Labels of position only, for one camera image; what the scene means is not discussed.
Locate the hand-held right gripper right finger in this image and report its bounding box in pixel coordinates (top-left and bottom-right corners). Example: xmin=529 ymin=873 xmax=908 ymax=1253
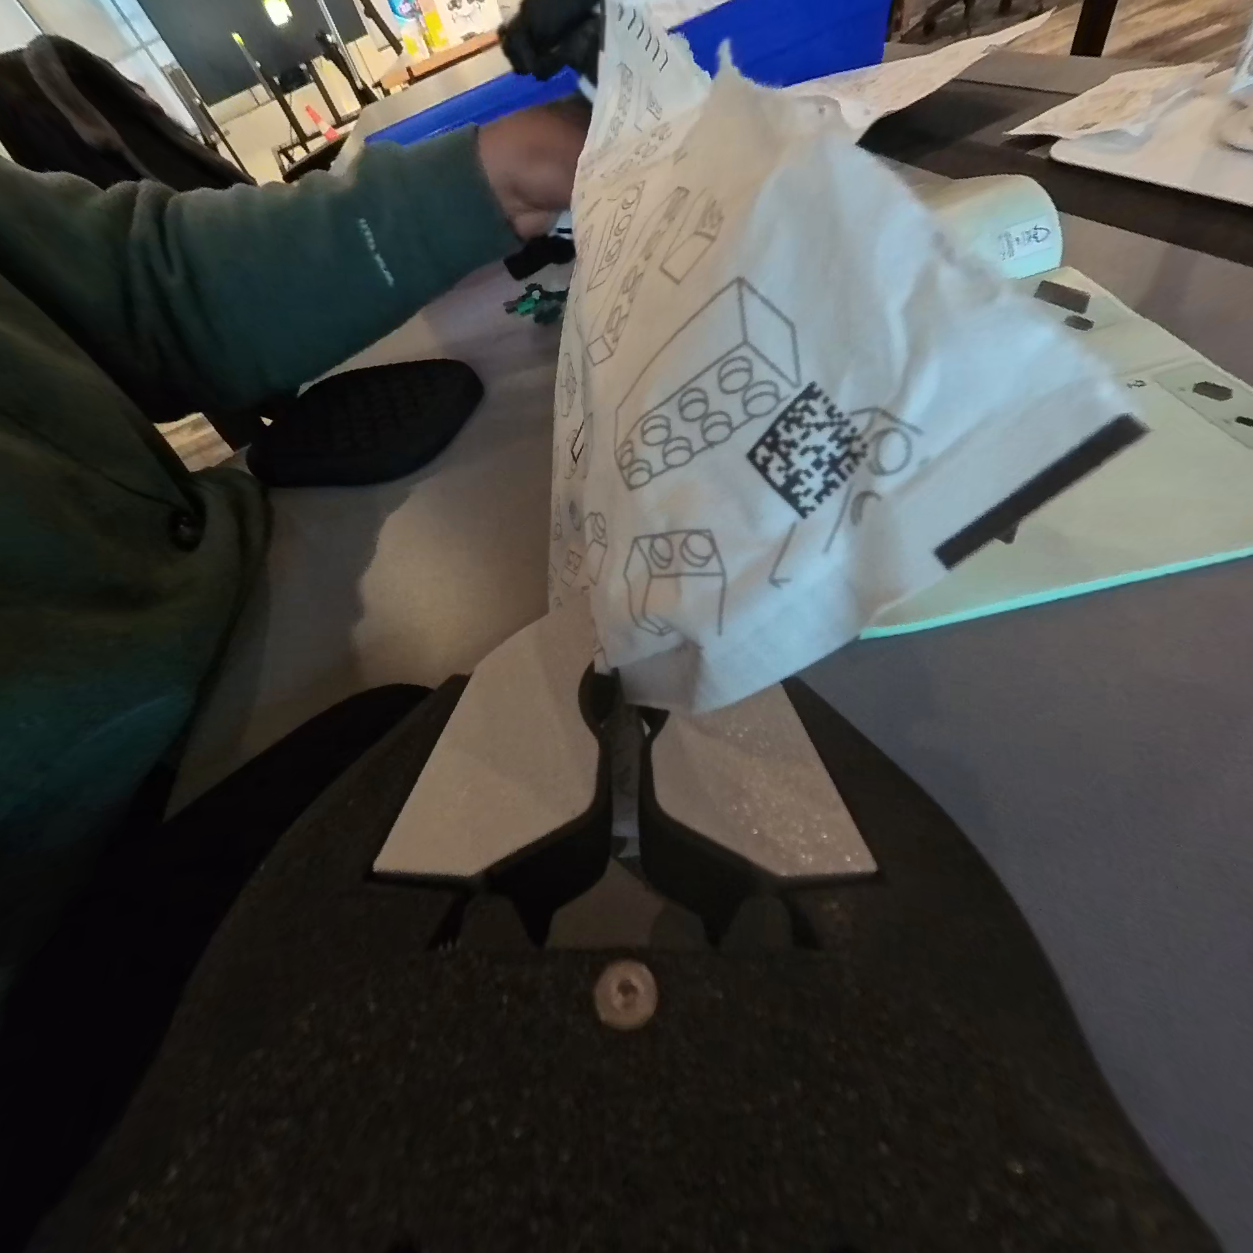
xmin=639 ymin=679 xmax=878 ymax=881

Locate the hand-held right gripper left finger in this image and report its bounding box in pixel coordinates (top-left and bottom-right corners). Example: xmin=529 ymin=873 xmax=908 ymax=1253
xmin=371 ymin=617 xmax=622 ymax=881

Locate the white printed paper bag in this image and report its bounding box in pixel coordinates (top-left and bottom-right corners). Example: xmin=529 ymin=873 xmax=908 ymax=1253
xmin=546 ymin=0 xmax=1151 ymax=718
xmin=1010 ymin=64 xmax=1226 ymax=139
xmin=815 ymin=10 xmax=1054 ymax=132

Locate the building instruction booklet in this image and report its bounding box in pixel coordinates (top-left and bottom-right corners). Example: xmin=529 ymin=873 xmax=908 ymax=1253
xmin=863 ymin=175 xmax=1253 ymax=639

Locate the person's left forearm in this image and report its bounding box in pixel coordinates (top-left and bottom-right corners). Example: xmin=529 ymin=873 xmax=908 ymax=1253
xmin=0 ymin=122 xmax=523 ymax=423

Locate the grey desk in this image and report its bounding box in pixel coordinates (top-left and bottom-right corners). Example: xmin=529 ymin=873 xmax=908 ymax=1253
xmin=162 ymin=55 xmax=1253 ymax=1253

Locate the dark desk with wooden edge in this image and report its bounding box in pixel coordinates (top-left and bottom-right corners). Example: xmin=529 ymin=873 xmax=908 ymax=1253
xmin=863 ymin=36 xmax=1253 ymax=269

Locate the person's left hand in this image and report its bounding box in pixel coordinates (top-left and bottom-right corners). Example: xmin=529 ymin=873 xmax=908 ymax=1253
xmin=480 ymin=93 xmax=593 ymax=238

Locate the black textured pad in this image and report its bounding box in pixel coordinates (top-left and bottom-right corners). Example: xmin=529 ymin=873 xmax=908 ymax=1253
xmin=247 ymin=359 xmax=488 ymax=486

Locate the person's dark green jacket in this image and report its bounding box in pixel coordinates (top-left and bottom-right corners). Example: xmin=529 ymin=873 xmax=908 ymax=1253
xmin=0 ymin=272 xmax=271 ymax=981

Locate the black jacket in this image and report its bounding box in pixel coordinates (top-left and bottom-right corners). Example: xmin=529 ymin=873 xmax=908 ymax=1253
xmin=0 ymin=34 xmax=256 ymax=191

